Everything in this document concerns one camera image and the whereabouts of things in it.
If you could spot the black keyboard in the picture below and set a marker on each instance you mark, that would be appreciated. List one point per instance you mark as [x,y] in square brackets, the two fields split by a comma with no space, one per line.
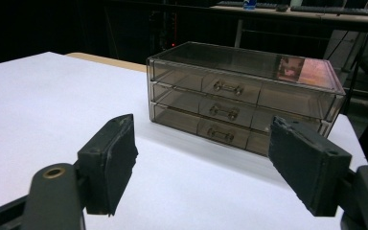
[338,11]
[236,4]

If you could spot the blue label bottle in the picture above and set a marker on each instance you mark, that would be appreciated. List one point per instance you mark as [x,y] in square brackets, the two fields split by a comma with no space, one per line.
[249,4]

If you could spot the white-legged desk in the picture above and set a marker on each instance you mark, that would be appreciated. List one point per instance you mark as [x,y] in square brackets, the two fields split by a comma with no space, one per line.
[300,15]

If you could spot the white table mat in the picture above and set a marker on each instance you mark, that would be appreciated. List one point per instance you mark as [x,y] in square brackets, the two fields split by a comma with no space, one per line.
[44,111]

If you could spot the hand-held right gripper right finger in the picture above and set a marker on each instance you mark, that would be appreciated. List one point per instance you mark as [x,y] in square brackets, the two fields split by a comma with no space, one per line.
[310,166]

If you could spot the smoky clear drawer organizer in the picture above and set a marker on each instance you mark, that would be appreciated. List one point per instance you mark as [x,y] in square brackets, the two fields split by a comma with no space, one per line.
[236,59]

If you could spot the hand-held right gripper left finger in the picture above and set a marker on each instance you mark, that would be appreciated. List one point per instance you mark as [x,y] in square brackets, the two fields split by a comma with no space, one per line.
[108,166]

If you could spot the light wooden table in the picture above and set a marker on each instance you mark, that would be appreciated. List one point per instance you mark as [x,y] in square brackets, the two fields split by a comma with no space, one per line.
[115,62]

